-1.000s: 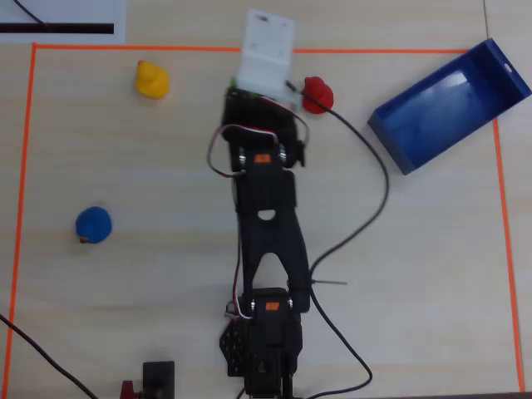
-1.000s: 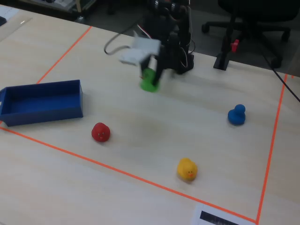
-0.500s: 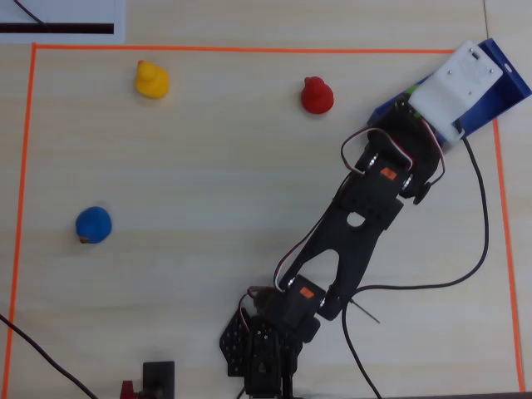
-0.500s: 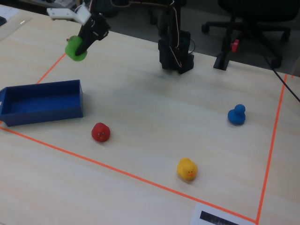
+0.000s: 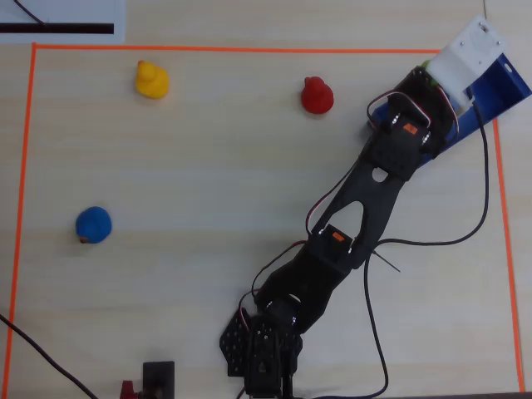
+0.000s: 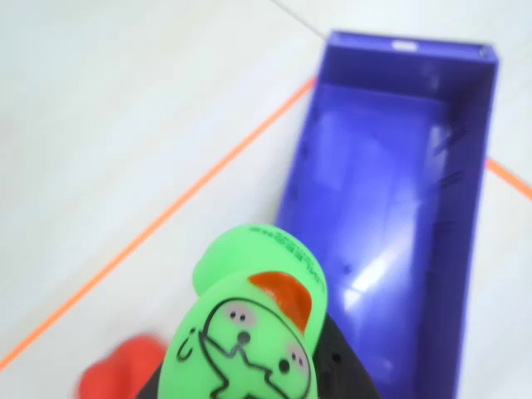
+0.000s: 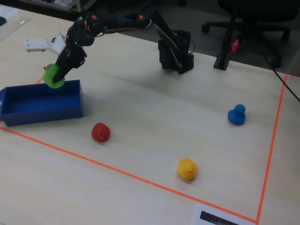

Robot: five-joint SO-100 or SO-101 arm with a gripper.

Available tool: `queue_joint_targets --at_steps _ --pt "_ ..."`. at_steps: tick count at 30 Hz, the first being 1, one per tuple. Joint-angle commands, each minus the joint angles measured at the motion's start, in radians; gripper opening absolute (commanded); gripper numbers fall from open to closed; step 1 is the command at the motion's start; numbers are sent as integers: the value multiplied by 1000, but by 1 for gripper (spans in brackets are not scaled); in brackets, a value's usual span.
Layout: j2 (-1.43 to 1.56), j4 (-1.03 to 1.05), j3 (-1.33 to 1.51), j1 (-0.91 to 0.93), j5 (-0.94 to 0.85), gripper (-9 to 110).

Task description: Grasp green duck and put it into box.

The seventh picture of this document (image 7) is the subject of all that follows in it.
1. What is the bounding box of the blue rubber duck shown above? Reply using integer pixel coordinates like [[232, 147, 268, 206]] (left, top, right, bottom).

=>
[[227, 104, 246, 125]]

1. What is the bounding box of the black office chair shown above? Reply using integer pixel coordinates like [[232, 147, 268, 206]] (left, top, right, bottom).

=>
[[201, 0, 292, 68]]

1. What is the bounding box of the yellow rubber duck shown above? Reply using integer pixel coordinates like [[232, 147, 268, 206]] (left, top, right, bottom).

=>
[[177, 157, 198, 181]]

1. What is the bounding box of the background shelf unit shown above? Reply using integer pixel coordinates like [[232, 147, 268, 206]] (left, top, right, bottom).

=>
[[18, 0, 97, 14]]

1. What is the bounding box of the green rubber duck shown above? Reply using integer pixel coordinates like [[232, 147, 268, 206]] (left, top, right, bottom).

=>
[[42, 63, 66, 90]]

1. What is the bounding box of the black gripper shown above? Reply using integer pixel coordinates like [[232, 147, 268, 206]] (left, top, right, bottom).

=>
[[52, 43, 88, 84]]

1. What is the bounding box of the thick black cable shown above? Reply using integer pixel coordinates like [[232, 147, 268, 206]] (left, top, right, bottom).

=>
[[256, 42, 300, 103]]

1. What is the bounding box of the black clamp red knob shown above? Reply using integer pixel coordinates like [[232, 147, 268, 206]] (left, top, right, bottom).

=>
[[213, 38, 240, 71]]

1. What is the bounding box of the red rubber duck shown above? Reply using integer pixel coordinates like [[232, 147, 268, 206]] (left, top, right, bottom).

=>
[[91, 122, 111, 143]]

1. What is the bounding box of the blue plastic box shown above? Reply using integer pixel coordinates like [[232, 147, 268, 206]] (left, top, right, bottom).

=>
[[0, 79, 84, 127]]

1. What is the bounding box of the white paper sheet black bar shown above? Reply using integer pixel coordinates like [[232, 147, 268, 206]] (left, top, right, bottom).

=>
[[190, 202, 256, 225]]

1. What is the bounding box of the white flat object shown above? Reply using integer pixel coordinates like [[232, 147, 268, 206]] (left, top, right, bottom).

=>
[[0, 5, 19, 26]]

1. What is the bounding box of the clear plastic sheet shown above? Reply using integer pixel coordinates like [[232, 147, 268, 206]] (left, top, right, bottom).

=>
[[0, 17, 33, 42]]

